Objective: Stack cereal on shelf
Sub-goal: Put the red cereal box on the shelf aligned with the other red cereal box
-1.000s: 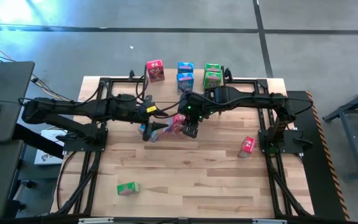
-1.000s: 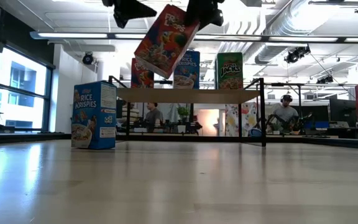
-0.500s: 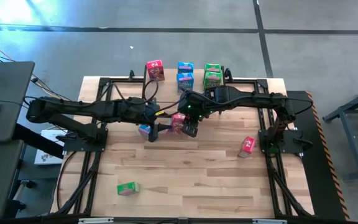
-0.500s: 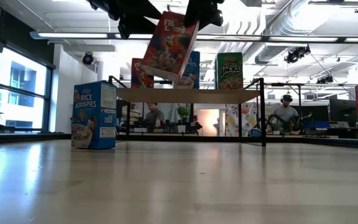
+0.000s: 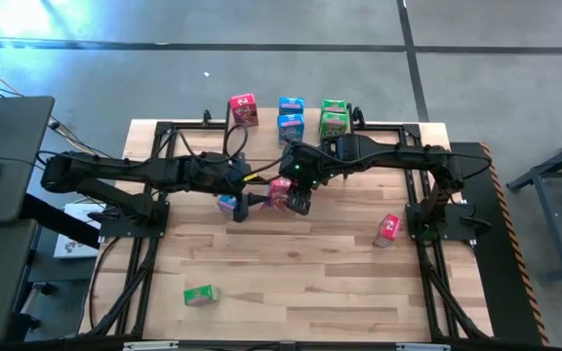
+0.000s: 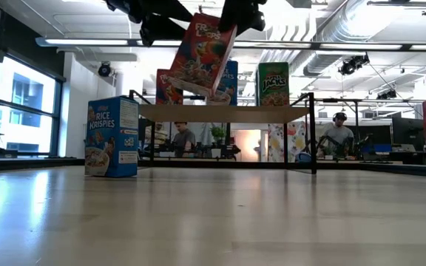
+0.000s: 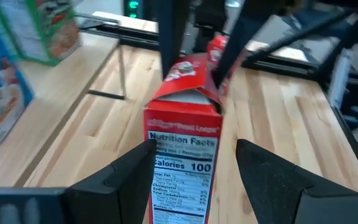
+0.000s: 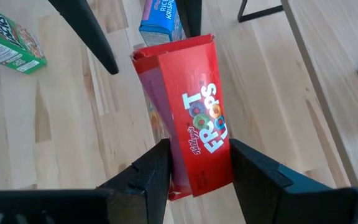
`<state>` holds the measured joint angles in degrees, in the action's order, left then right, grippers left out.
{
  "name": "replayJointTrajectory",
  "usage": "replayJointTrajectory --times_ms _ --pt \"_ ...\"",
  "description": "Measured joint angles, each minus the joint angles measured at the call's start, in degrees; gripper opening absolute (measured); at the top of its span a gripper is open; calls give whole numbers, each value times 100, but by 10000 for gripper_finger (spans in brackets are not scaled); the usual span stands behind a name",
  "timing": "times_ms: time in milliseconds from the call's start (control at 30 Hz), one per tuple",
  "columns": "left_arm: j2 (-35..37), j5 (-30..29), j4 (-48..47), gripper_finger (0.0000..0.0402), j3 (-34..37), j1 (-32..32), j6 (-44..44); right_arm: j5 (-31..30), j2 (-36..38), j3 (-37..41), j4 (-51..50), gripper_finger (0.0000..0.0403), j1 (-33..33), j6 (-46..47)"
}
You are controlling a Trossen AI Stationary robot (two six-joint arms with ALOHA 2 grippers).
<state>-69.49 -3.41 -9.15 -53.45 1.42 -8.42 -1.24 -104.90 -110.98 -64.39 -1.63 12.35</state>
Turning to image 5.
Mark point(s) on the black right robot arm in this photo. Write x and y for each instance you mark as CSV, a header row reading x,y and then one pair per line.
x,y
398,153

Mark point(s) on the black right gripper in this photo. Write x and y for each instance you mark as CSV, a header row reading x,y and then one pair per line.
x,y
305,163

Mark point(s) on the white box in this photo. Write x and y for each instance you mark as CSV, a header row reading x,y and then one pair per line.
x,y
73,244

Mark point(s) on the red Froot Loops cereal box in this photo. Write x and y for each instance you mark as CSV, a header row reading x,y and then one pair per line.
x,y
388,228
243,108
278,192

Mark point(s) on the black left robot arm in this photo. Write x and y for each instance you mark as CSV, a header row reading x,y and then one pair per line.
x,y
115,170

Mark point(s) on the black metal beam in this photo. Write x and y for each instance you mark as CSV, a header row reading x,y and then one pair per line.
x,y
61,225

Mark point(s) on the blue Rice Krispies cereal box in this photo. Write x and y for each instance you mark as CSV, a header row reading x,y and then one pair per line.
x,y
291,128
291,104
226,205

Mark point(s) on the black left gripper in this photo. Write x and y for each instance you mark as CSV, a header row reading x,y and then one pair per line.
x,y
227,176

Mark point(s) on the black table clamp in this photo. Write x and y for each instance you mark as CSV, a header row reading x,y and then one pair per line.
x,y
357,115
206,118

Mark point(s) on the wooden shelf black metal legs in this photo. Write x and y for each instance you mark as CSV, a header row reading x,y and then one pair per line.
x,y
266,137

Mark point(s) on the black mat striped edge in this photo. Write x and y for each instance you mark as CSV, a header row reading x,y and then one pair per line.
x,y
500,292

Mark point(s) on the black aluminium table frame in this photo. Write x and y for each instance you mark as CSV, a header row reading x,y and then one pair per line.
x,y
188,125

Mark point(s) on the silver metal bracket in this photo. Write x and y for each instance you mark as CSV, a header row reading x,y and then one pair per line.
x,y
422,346
149,345

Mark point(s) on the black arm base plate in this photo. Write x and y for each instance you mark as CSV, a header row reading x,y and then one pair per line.
x,y
115,228
456,232

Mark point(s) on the green Apple Jacks cereal box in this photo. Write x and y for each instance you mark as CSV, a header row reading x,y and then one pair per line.
x,y
334,105
200,295
332,125

